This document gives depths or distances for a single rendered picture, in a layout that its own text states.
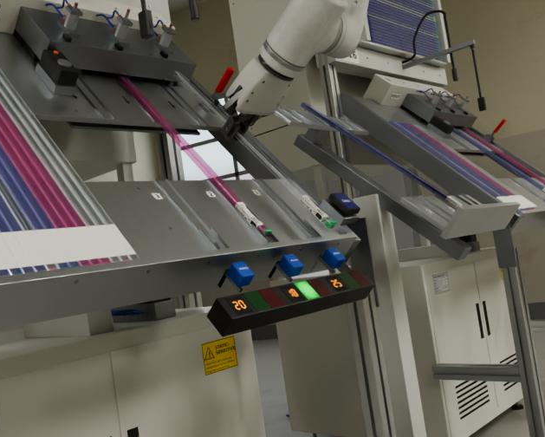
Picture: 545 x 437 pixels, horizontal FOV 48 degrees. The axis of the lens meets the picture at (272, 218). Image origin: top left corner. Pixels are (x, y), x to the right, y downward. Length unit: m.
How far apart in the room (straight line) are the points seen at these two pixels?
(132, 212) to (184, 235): 0.08
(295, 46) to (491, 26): 3.86
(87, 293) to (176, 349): 0.47
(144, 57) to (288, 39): 0.35
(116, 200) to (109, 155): 0.66
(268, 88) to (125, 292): 0.49
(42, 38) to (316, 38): 0.49
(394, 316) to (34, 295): 0.85
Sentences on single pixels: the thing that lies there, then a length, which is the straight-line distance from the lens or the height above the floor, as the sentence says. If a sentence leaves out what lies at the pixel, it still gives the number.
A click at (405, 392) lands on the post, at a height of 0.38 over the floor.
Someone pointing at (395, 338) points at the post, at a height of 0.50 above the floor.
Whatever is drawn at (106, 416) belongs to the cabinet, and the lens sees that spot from 1.14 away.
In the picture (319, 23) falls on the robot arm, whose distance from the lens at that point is 1.06.
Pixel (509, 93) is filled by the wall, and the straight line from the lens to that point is 4.76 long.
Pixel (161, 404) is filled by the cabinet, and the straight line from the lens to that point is 1.20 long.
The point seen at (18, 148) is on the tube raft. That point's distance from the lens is 0.94.
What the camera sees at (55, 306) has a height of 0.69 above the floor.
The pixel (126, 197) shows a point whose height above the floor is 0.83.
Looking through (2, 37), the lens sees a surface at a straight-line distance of 1.31.
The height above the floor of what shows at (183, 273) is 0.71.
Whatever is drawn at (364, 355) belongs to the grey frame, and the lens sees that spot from 1.18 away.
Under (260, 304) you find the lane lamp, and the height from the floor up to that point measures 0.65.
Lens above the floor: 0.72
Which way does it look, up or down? 3 degrees up
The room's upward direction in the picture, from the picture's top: 8 degrees counter-clockwise
